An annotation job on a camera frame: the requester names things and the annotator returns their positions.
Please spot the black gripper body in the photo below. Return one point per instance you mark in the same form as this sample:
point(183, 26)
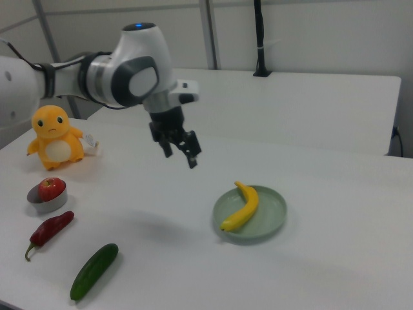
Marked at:
point(167, 122)

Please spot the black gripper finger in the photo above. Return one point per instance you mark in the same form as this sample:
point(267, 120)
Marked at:
point(166, 147)
point(192, 147)

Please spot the yellow toy banana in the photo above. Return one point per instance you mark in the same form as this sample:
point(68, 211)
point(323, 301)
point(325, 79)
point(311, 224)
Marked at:
point(248, 206)

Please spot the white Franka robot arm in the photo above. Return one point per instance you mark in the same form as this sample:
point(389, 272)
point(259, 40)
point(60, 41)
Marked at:
point(138, 48)

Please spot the pale green plastic plate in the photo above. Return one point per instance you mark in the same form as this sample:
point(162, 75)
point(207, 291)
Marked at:
point(271, 213)

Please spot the white paper plush tag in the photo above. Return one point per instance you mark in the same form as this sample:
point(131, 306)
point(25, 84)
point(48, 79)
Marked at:
point(91, 142)

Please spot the white side table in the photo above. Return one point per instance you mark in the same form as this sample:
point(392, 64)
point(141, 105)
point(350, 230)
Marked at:
point(290, 106)

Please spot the orange plush dinosaur toy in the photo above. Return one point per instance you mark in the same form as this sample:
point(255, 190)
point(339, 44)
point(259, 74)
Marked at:
point(55, 135)

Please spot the red toy apple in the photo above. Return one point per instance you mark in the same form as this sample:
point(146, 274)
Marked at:
point(51, 190)

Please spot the small metal bowl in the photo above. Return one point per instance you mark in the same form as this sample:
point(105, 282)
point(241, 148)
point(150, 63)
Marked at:
point(55, 206)

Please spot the green toy cucumber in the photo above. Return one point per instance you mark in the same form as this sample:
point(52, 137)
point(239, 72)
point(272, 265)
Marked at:
point(95, 271)

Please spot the red toy chili pepper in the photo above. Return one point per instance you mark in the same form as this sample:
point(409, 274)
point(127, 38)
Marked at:
point(48, 229)

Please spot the grey partition post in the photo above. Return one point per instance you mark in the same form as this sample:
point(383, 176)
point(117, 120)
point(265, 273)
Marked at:
point(211, 32)
point(48, 35)

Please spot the black camera stand pole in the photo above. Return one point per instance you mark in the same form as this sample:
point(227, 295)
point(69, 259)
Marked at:
point(259, 32)

